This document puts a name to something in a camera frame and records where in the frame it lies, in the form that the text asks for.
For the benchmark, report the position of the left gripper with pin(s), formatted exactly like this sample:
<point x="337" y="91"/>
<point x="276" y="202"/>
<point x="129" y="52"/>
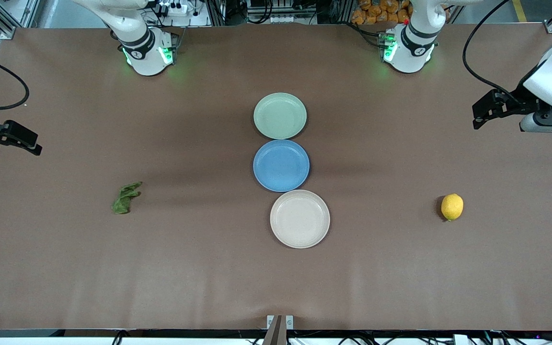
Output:
<point x="517" y="102"/>

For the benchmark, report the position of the yellow lemon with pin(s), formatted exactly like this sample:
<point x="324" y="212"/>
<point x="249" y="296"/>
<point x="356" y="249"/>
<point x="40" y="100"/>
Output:
<point x="452" y="206"/>

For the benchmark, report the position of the green lettuce leaf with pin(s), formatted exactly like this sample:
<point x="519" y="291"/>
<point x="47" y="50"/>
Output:
<point x="123" y="201"/>

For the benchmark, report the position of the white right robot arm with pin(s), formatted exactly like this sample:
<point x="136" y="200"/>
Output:
<point x="142" y="45"/>

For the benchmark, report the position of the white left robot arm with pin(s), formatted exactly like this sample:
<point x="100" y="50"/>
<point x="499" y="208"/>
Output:
<point x="412" y="50"/>

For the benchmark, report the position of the bag of orange items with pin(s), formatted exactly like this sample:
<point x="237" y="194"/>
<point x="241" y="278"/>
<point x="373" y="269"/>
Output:
<point x="381" y="12"/>

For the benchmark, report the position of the white power strip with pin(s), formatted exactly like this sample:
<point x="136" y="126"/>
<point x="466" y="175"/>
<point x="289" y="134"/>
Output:
<point x="175" y="8"/>

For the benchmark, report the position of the light green plate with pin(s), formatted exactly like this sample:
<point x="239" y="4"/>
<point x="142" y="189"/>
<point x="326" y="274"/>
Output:
<point x="280" y="116"/>

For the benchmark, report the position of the blue plate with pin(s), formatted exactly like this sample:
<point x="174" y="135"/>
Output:
<point x="281" y="166"/>

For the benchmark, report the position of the beige plate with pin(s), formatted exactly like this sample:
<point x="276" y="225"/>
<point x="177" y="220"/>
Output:
<point x="300" y="219"/>

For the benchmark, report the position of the white socket box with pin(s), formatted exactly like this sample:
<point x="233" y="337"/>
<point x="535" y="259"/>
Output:
<point x="461" y="339"/>

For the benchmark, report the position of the metal bracket with post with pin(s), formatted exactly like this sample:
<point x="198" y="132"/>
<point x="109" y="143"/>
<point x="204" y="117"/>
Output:
<point x="280" y="328"/>

